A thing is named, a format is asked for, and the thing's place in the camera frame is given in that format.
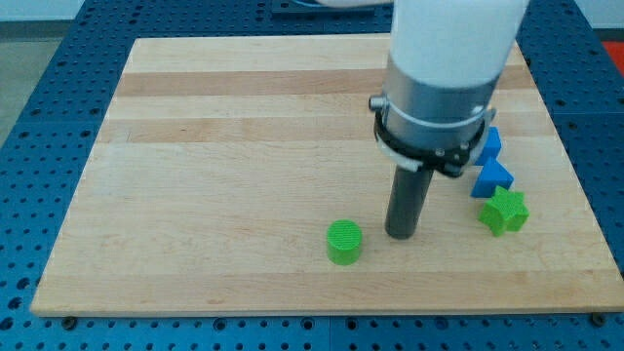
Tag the wooden board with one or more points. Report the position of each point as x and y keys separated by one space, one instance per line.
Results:
x=222 y=162

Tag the blue triangle block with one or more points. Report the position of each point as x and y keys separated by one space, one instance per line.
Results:
x=493 y=174

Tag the green cylinder block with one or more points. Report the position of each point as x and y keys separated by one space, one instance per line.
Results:
x=344 y=240

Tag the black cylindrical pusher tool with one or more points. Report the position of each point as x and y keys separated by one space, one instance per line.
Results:
x=406 y=202

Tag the blue perforated table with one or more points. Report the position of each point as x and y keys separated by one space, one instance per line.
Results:
x=47 y=149

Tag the blue cube block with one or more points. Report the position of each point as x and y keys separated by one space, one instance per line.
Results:
x=491 y=148

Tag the green star block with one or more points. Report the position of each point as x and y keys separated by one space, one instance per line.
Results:
x=505 y=211

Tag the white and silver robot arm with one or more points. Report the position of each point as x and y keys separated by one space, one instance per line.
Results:
x=444 y=61

